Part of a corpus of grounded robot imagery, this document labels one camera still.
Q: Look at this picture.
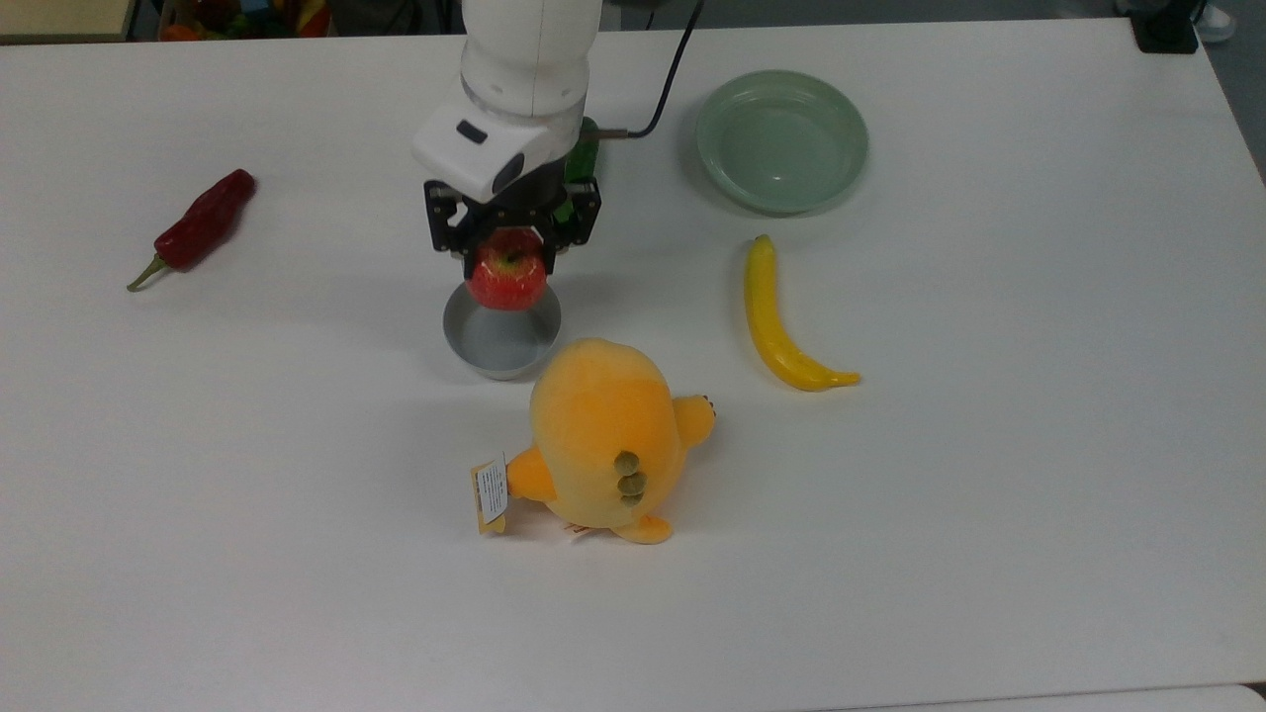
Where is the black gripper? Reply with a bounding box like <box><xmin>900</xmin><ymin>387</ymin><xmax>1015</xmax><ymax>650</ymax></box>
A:
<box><xmin>423</xmin><ymin>148</ymin><xmax>603</xmax><ymax>286</ymax></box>

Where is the red apple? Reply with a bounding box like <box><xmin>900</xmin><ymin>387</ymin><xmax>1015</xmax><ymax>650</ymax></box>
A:
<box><xmin>466</xmin><ymin>228</ymin><xmax>549</xmax><ymax>313</ymax></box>

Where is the grey bowl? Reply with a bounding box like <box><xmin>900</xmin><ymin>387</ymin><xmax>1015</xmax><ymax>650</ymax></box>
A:
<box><xmin>442</xmin><ymin>281</ymin><xmax>563</xmax><ymax>382</ymax></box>

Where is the green cucumber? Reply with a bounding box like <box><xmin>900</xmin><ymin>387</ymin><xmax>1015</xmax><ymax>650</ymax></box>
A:
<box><xmin>552</xmin><ymin>117</ymin><xmax>603</xmax><ymax>226</ymax></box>

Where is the orange plush toy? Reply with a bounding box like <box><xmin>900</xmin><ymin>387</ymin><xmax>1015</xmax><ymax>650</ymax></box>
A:
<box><xmin>470</xmin><ymin>337</ymin><xmax>717</xmax><ymax>546</ymax></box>

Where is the yellow banana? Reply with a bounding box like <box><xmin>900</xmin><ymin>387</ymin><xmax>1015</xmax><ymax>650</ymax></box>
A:
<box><xmin>744</xmin><ymin>233</ymin><xmax>862</xmax><ymax>393</ymax></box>

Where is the pale green plate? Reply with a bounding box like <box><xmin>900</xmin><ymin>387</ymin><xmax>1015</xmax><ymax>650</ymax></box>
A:
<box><xmin>694</xmin><ymin>69</ymin><xmax>870</xmax><ymax>216</ymax></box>

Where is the red chili pepper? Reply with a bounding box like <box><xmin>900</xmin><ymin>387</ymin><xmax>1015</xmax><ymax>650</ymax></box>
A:
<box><xmin>126</xmin><ymin>168</ymin><xmax>257</xmax><ymax>294</ymax></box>

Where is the box of colourful toys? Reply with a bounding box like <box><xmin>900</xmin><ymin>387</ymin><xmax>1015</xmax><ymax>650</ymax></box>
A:
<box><xmin>158</xmin><ymin>0</ymin><xmax>337</xmax><ymax>42</ymax></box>

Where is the wooden furniture piece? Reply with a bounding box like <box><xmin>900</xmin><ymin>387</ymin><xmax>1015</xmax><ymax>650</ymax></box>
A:
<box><xmin>0</xmin><ymin>0</ymin><xmax>136</xmax><ymax>43</ymax></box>

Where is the black table clamp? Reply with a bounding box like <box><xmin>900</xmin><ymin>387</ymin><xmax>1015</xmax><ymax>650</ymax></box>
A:
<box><xmin>1128</xmin><ymin>0</ymin><xmax>1204</xmax><ymax>55</ymax></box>

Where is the white shoe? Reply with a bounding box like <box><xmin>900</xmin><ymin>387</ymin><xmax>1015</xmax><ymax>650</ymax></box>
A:
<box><xmin>1193</xmin><ymin>2</ymin><xmax>1238</xmax><ymax>45</ymax></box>

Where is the black cable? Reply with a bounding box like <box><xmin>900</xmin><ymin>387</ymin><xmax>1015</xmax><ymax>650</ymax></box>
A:
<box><xmin>596</xmin><ymin>0</ymin><xmax>706</xmax><ymax>140</ymax></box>

